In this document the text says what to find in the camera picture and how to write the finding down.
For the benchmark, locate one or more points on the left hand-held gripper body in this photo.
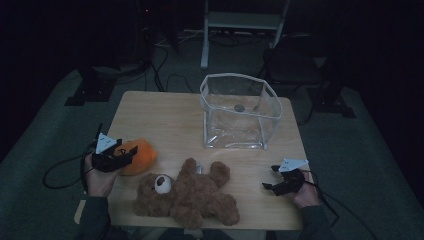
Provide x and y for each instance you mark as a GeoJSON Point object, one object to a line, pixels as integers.
{"type": "Point", "coordinates": [105, 160]}

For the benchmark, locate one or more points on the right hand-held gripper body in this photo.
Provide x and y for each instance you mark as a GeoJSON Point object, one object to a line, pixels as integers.
{"type": "Point", "coordinates": [292, 178]}

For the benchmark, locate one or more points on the orange plush toy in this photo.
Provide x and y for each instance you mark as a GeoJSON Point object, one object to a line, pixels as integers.
{"type": "Point", "coordinates": [144, 158]}

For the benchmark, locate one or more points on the clear plastic storage bag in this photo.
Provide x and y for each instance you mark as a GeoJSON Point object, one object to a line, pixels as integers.
{"type": "Point", "coordinates": [240, 128]}

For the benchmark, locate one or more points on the brown teddy bear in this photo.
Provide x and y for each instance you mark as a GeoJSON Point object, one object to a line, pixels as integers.
{"type": "Point", "coordinates": [196, 196]}

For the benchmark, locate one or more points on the person's right hand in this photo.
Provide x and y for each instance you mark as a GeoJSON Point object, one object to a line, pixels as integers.
{"type": "Point", "coordinates": [307, 195]}

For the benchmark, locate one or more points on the person's left hand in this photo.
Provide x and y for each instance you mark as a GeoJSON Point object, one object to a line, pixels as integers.
{"type": "Point", "coordinates": [98, 183]}

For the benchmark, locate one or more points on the small black stick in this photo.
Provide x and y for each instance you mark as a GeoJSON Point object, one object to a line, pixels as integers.
{"type": "Point", "coordinates": [99, 129]}

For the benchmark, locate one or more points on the black stand base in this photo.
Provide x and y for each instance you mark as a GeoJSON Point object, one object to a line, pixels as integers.
{"type": "Point", "coordinates": [91, 91]}
{"type": "Point", "coordinates": [333, 106]}

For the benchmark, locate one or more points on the black chair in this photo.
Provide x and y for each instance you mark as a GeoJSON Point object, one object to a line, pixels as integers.
{"type": "Point", "coordinates": [291, 68]}

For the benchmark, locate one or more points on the white metal stand frame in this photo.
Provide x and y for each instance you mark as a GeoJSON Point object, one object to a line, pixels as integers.
{"type": "Point", "coordinates": [243, 20]}

